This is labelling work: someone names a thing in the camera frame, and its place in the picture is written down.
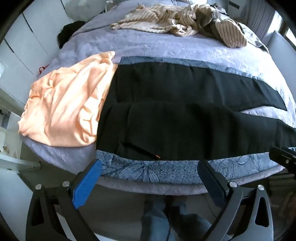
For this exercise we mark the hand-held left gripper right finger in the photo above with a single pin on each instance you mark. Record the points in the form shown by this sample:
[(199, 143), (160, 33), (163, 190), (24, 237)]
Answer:
[(211, 183)]

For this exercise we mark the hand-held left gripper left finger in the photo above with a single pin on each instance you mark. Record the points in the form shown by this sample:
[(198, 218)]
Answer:
[(87, 183)]

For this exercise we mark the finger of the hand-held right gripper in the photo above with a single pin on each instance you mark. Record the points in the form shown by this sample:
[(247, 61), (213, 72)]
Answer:
[(281, 154)]

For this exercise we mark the black pants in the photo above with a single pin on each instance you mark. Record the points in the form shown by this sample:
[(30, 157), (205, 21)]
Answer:
[(173, 127)]

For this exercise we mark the blue floral blanket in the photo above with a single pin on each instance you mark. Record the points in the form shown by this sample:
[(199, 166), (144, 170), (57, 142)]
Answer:
[(161, 171)]

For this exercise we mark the person's legs in jeans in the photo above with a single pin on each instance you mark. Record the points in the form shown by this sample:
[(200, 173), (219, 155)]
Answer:
[(157, 222)]

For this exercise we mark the orange cloth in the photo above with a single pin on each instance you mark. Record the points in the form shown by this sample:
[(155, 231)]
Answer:
[(64, 99)]

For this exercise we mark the beige ribbed knit garment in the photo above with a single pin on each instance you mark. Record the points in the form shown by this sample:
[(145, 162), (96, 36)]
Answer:
[(231, 34)]

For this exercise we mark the grey curtain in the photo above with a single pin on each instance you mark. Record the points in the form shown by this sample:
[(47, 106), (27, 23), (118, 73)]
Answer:
[(259, 16)]

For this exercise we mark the grey bedspread bed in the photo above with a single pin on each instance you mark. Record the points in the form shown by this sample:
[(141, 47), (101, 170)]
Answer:
[(161, 46)]

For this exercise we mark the dark cloth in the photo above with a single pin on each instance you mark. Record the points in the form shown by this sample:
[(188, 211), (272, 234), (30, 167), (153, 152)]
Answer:
[(69, 32)]

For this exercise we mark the white wardrobe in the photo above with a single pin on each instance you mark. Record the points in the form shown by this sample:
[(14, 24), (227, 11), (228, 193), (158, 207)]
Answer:
[(30, 34)]

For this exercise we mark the beige striped cloth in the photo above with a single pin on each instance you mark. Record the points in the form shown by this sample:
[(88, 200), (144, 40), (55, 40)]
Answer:
[(150, 20)]

